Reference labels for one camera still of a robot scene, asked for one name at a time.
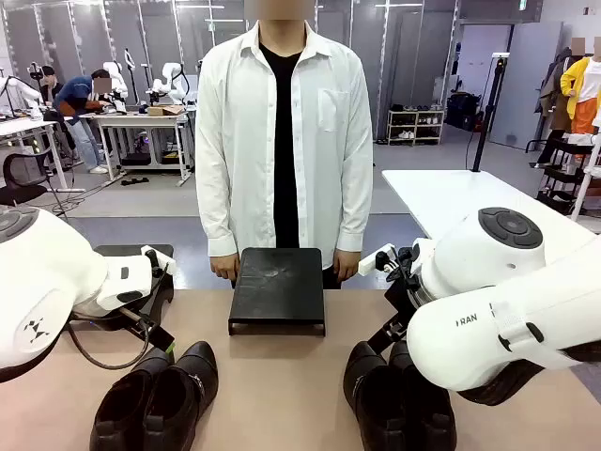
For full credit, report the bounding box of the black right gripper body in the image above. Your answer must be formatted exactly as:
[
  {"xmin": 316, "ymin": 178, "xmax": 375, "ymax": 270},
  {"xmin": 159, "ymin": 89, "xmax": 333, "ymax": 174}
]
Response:
[{"xmin": 383, "ymin": 280, "xmax": 420, "ymax": 331}]

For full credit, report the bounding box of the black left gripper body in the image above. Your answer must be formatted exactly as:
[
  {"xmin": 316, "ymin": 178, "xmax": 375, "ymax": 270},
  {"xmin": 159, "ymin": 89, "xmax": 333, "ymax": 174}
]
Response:
[{"xmin": 117, "ymin": 307, "xmax": 159, "ymax": 338}]

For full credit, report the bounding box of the black leather shoe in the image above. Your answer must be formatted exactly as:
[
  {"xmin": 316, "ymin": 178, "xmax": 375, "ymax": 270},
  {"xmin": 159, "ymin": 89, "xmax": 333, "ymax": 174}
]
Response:
[
  {"xmin": 388, "ymin": 340, "xmax": 459, "ymax": 451},
  {"xmin": 88, "ymin": 347, "xmax": 176, "ymax": 451},
  {"xmin": 142, "ymin": 340, "xmax": 220, "ymax": 451},
  {"xmin": 342, "ymin": 340, "xmax": 408, "ymax": 451}
]

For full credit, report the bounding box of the person's left forearm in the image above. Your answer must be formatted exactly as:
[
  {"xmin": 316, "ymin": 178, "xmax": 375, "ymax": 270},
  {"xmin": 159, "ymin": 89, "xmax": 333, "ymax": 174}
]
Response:
[{"xmin": 334, "ymin": 173, "xmax": 375, "ymax": 255}]

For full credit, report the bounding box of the person's right forearm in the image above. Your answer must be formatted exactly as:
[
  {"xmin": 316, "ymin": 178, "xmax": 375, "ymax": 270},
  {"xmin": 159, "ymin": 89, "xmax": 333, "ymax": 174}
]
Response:
[{"xmin": 195, "ymin": 173, "xmax": 239, "ymax": 258}]

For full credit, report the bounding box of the black flat shoe stand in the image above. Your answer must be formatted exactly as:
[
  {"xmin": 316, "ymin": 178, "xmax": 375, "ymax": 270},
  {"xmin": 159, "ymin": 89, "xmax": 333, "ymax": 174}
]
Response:
[{"xmin": 227, "ymin": 246, "xmax": 327, "ymax": 337}]

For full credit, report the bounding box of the person in white shirt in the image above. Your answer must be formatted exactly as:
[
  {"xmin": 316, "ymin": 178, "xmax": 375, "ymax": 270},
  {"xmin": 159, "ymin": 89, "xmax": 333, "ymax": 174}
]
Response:
[{"xmin": 194, "ymin": 0, "xmax": 375, "ymax": 290}]

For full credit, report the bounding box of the person in blue jacket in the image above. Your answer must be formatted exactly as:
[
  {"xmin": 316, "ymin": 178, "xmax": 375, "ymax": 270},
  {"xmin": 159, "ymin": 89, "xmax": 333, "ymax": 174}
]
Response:
[{"xmin": 52, "ymin": 69, "xmax": 115, "ymax": 176}]

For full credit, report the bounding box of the person with black hair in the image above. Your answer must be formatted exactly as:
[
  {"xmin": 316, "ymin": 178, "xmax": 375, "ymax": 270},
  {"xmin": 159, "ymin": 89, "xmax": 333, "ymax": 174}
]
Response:
[{"xmin": 39, "ymin": 65, "xmax": 65, "ymax": 105}]

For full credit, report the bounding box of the person's left hand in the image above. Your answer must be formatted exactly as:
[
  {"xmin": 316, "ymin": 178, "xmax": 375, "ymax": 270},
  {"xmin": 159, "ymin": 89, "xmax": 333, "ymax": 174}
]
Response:
[{"xmin": 332, "ymin": 250, "xmax": 362, "ymax": 284}]

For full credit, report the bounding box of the person's right hand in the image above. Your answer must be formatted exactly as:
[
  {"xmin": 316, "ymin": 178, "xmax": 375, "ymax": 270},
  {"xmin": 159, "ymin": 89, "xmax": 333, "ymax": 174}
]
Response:
[{"xmin": 210, "ymin": 254, "xmax": 242, "ymax": 284}]

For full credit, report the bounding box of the large white table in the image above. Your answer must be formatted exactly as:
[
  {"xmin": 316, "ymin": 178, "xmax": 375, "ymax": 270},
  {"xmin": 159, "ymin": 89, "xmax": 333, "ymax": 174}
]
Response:
[{"xmin": 380, "ymin": 168, "xmax": 593, "ymax": 241}]

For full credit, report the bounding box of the black power strip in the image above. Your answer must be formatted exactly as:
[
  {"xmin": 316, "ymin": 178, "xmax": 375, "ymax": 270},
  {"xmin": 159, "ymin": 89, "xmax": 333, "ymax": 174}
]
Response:
[{"xmin": 119, "ymin": 175, "xmax": 166, "ymax": 188}]

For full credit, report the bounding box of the white shoe rack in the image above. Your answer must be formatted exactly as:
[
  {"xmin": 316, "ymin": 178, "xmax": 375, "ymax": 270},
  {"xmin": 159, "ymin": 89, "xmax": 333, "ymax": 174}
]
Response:
[{"xmin": 386, "ymin": 108, "xmax": 445, "ymax": 147}]

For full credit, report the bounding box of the black office chair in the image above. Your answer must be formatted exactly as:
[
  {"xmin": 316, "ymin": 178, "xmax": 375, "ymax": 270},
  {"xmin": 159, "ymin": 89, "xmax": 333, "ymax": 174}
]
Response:
[{"xmin": 0, "ymin": 152, "xmax": 52, "ymax": 208}]

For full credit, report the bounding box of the white desk with box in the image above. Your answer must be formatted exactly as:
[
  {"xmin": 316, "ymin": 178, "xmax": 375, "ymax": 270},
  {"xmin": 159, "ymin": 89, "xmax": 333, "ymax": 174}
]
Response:
[{"xmin": 82, "ymin": 108, "xmax": 196, "ymax": 183}]

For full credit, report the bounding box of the black bag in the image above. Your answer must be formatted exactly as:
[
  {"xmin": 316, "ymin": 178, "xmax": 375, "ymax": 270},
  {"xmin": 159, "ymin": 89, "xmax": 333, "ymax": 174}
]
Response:
[{"xmin": 444, "ymin": 91, "xmax": 484, "ymax": 132}]

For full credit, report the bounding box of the coat rack with dark coats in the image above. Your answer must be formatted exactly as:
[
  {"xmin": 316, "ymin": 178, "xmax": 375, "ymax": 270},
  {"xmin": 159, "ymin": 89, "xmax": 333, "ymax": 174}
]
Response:
[{"xmin": 533, "ymin": 46, "xmax": 573, "ymax": 166}]

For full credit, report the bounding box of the mannequin in yellow jacket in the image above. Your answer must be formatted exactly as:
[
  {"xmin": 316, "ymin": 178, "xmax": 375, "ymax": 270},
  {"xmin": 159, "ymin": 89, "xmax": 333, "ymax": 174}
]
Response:
[{"xmin": 560, "ymin": 37, "xmax": 601, "ymax": 136}]

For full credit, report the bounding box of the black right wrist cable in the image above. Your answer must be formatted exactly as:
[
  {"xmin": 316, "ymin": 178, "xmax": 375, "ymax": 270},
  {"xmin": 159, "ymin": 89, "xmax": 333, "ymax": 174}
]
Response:
[{"xmin": 383, "ymin": 246, "xmax": 423, "ymax": 288}]

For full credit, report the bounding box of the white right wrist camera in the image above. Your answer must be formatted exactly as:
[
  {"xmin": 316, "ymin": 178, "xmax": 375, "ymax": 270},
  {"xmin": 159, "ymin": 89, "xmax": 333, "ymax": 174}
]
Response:
[{"xmin": 358, "ymin": 243, "xmax": 396, "ymax": 276}]

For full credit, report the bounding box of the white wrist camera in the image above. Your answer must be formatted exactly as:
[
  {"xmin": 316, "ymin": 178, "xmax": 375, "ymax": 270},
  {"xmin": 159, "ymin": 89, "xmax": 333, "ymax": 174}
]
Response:
[
  {"xmin": 140, "ymin": 244, "xmax": 177, "ymax": 276},
  {"xmin": 358, "ymin": 243, "xmax": 396, "ymax": 276}
]

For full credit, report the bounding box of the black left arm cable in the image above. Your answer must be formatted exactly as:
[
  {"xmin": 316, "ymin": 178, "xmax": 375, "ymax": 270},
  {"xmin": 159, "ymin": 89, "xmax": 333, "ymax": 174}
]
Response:
[{"xmin": 65, "ymin": 317, "xmax": 157, "ymax": 371}]

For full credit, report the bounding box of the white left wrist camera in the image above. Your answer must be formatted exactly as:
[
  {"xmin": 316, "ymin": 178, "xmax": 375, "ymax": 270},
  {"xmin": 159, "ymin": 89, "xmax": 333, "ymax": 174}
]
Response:
[{"xmin": 140, "ymin": 244, "xmax": 177, "ymax": 276}]

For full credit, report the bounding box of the black camera pole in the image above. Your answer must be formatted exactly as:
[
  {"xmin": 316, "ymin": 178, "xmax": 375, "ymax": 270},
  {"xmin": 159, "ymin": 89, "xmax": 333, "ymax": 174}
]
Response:
[{"xmin": 470, "ymin": 53, "xmax": 512, "ymax": 174}]

